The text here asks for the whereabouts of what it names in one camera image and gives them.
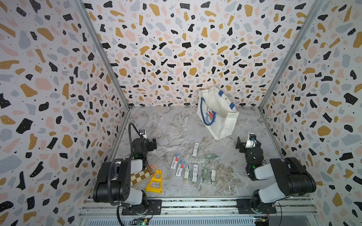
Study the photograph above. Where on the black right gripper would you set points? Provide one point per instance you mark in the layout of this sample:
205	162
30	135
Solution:
239	144

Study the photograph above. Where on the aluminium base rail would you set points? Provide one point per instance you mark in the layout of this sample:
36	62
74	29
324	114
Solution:
231	211

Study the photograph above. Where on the green compass set case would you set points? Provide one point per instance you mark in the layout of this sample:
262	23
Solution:
204	174

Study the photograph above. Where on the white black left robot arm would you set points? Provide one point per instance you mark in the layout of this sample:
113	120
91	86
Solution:
115	180

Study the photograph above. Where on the green compass set horizontal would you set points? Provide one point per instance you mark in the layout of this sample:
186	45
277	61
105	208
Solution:
211	157

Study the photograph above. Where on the yellow plastic triangular stand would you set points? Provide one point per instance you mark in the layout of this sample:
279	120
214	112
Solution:
155	185

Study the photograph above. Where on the compass set red label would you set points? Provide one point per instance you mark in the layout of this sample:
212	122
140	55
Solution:
175	161
180	167

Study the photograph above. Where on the clear compass set rightmost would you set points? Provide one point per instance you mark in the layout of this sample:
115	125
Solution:
213	171

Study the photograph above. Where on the white canvas bag blue handles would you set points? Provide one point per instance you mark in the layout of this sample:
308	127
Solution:
217	112

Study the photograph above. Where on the brown checkered chess board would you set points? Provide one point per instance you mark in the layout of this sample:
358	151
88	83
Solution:
141	176

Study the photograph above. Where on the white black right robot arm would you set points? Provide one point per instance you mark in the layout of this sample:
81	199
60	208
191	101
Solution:
291	177

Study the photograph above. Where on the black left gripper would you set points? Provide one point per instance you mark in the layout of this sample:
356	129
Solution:
149	145

